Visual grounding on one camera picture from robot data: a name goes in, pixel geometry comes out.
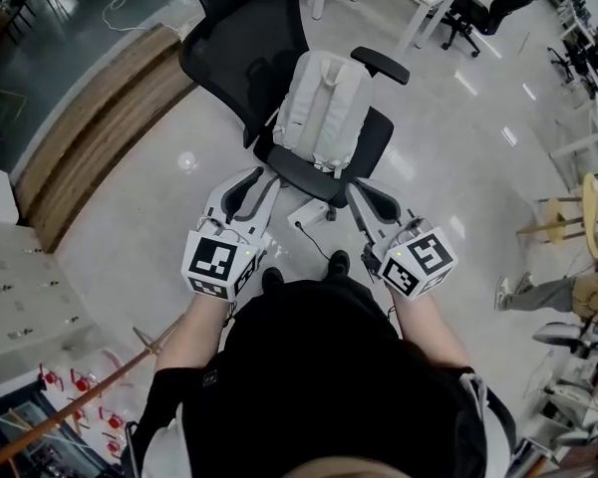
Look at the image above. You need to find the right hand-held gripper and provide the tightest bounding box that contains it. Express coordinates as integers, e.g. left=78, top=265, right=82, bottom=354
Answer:
left=344, top=178, right=460, bottom=300

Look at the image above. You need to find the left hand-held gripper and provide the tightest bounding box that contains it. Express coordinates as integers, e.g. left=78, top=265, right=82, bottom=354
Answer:
left=179, top=164, right=283, bottom=303

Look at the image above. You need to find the light grey backpack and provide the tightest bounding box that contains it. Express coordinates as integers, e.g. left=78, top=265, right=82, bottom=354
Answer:
left=272, top=50, right=373, bottom=178

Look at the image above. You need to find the black mesh office chair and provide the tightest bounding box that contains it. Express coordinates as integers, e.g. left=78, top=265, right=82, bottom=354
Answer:
left=178, top=0, right=411, bottom=209

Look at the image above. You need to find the person's right forearm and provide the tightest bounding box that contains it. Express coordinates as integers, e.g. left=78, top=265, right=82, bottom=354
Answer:
left=389, top=286, right=472, bottom=370

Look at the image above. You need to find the person's left forearm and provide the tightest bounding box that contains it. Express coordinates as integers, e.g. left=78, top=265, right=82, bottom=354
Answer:
left=153, top=294, right=233, bottom=372

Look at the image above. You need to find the black reclined office chair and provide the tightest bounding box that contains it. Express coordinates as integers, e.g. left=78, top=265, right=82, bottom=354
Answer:
left=441, top=0, right=545, bottom=59

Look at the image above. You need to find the person's right black shoe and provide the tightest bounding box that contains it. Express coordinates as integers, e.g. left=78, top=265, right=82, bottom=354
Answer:
left=327, top=250, right=351, bottom=281

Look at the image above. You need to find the person's black shoe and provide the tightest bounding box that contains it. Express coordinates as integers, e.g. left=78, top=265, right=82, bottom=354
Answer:
left=261, top=266, right=285, bottom=292
left=327, top=250, right=351, bottom=281

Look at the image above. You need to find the white power strip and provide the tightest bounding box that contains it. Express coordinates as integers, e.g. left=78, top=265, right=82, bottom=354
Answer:
left=287, top=202, right=330, bottom=229

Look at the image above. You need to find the person's left black shoe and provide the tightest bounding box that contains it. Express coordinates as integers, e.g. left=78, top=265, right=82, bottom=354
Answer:
left=261, top=266, right=285, bottom=292

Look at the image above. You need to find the wooden floor platform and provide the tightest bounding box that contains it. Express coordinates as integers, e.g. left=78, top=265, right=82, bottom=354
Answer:
left=9, top=22, right=196, bottom=253

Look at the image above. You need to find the person's torso in black shirt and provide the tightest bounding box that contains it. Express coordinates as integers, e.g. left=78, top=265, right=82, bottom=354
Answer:
left=119, top=276, right=517, bottom=478

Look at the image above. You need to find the round wooden stool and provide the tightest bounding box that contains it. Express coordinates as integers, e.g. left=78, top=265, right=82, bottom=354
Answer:
left=516, top=171, right=598, bottom=261

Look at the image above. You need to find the white side table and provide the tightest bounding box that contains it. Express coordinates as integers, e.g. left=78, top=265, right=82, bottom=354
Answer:
left=547, top=100, right=598, bottom=183

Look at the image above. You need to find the white locker cabinet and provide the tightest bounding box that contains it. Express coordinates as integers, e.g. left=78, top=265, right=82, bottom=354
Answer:
left=0, top=216, right=94, bottom=362

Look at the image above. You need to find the wooden coat rack pole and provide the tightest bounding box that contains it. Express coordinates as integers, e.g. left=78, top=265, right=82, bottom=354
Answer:
left=0, top=311, right=185, bottom=468

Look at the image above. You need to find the white grey machine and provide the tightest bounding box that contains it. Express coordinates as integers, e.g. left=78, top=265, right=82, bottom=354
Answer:
left=532, top=316, right=598, bottom=447

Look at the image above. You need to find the black glass display case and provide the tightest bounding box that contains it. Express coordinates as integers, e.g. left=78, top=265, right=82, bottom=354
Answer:
left=0, top=385, right=126, bottom=478

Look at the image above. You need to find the black power cable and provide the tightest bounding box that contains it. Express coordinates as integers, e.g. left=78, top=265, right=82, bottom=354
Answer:
left=293, top=219, right=334, bottom=264

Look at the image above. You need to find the white floor cable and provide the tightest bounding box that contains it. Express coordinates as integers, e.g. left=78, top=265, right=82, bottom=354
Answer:
left=102, top=0, right=147, bottom=33

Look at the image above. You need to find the cluster of red-handled clear bottles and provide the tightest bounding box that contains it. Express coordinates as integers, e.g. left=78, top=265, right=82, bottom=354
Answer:
left=37, top=349, right=131, bottom=460

